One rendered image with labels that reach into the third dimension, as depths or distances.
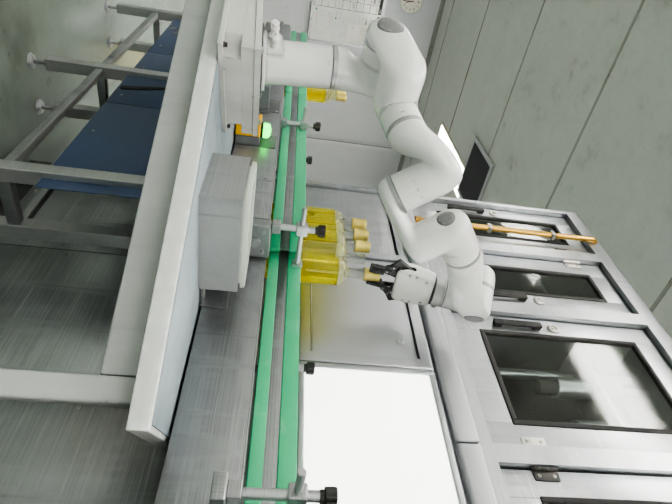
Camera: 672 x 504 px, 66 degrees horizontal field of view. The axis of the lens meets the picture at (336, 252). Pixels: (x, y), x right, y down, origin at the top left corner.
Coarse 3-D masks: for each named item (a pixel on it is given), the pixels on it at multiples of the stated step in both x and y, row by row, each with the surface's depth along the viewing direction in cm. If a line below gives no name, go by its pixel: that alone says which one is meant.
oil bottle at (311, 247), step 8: (304, 240) 139; (312, 240) 140; (304, 248) 136; (312, 248) 137; (320, 248) 137; (328, 248) 138; (336, 248) 139; (344, 248) 140; (336, 256) 137; (344, 256) 138
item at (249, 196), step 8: (256, 168) 108; (248, 176) 102; (248, 184) 98; (248, 192) 96; (248, 200) 95; (248, 208) 95; (248, 216) 96; (248, 224) 97; (248, 232) 117; (240, 240) 100; (248, 240) 118; (240, 248) 101; (248, 248) 117; (240, 256) 102; (248, 256) 115; (240, 264) 103; (240, 272) 103; (240, 280) 104
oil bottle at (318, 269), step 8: (304, 256) 134; (312, 256) 135; (320, 256) 135; (328, 256) 136; (304, 264) 132; (312, 264) 132; (320, 264) 133; (328, 264) 133; (336, 264) 134; (344, 264) 135; (304, 272) 132; (312, 272) 132; (320, 272) 133; (328, 272) 133; (336, 272) 133; (344, 272) 133; (304, 280) 134; (312, 280) 134; (320, 280) 134; (328, 280) 134; (336, 280) 134; (344, 280) 135
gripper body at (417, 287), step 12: (408, 264) 135; (396, 276) 134; (408, 276) 133; (420, 276) 132; (432, 276) 133; (396, 288) 136; (408, 288) 135; (420, 288) 134; (432, 288) 133; (408, 300) 137; (420, 300) 136
